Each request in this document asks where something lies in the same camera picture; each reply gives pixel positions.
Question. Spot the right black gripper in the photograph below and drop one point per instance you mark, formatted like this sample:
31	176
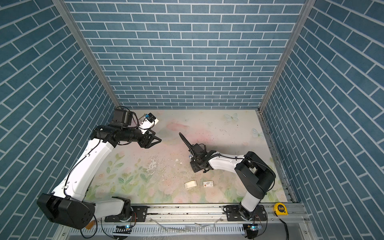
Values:
194	168

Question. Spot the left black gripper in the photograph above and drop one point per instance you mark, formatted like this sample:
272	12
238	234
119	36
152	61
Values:
143	143

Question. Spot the staple box tray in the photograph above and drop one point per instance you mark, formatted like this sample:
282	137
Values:
190	184

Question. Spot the white staple box sleeve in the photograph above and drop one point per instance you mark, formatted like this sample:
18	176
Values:
208	184

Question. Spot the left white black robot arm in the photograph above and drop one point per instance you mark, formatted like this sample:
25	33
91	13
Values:
65	205

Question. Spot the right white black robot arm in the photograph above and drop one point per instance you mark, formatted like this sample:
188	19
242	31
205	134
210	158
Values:
257	177

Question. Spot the yellow tape measure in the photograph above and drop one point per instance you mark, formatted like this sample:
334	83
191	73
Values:
280	209

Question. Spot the brown white plush toy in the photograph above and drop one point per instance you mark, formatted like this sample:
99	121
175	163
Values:
90	225

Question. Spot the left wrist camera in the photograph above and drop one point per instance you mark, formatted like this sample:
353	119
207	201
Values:
148	123

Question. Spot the aluminium front rail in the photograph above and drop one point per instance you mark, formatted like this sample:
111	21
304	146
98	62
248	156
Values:
295	226

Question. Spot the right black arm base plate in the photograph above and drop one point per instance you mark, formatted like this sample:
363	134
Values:
236	213

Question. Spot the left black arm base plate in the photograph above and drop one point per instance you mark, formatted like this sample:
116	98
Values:
132	214

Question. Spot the white perforated cable duct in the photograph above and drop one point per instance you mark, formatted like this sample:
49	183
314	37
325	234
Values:
153	230

